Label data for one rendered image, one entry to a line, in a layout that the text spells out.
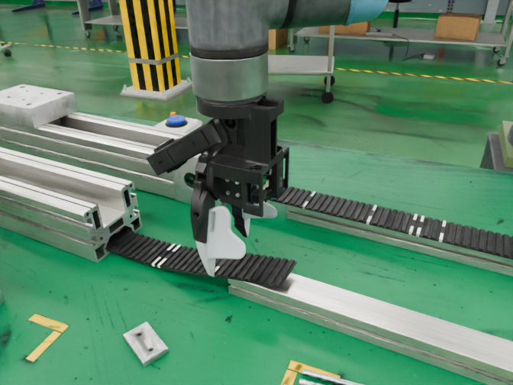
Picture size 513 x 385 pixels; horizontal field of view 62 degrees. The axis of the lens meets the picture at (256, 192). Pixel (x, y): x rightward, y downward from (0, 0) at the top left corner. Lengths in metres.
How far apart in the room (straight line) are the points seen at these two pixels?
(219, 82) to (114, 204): 0.33
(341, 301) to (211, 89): 0.28
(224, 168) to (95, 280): 0.27
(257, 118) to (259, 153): 0.04
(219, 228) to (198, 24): 0.21
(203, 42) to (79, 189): 0.39
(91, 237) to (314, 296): 0.31
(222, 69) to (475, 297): 0.42
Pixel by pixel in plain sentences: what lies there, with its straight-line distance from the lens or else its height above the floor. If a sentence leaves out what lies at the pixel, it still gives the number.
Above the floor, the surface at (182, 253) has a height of 0.79.
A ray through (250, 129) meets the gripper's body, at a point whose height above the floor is 1.01.
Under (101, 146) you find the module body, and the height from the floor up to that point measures 0.86.
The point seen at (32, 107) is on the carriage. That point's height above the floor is 0.90.
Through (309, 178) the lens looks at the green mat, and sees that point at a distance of 0.82.
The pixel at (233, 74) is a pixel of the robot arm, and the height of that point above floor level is 1.07.
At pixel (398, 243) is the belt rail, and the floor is 0.79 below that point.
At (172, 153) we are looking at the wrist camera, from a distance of 0.49.
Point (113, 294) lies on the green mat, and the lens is 0.60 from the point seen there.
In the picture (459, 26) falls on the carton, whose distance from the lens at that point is 5.34.
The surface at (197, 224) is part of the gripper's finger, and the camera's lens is 0.47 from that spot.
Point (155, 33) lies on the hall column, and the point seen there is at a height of 0.54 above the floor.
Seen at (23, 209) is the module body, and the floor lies 0.84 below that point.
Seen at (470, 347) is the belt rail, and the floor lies 0.81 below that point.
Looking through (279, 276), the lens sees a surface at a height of 0.83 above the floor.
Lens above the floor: 1.17
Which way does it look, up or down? 30 degrees down
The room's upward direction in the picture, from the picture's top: 1 degrees counter-clockwise
